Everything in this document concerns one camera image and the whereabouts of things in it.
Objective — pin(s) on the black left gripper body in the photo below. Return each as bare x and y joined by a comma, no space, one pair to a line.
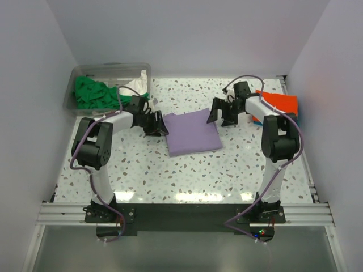
147,123

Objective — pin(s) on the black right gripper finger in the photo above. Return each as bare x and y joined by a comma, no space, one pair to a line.
229,119
216,105

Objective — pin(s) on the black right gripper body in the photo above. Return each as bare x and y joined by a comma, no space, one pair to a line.
230,107

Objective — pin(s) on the purple t shirt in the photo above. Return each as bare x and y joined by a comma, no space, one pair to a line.
190,133

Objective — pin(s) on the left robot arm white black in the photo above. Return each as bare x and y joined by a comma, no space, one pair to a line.
92,146

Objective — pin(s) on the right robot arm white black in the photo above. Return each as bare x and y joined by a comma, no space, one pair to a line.
281,140

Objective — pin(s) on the white t shirt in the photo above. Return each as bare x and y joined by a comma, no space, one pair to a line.
137,86

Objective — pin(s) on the clear plastic bin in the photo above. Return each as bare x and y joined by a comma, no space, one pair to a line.
116,74

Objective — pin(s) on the orange folded t shirt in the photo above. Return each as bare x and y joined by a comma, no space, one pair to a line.
285,103

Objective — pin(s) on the green t shirt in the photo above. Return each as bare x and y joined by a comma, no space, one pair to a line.
91,94

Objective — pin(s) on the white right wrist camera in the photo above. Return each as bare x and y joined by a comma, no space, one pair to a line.
230,96

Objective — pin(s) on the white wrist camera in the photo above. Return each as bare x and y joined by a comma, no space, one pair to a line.
230,96
151,106

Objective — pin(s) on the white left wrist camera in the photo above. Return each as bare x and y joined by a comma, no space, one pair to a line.
151,106

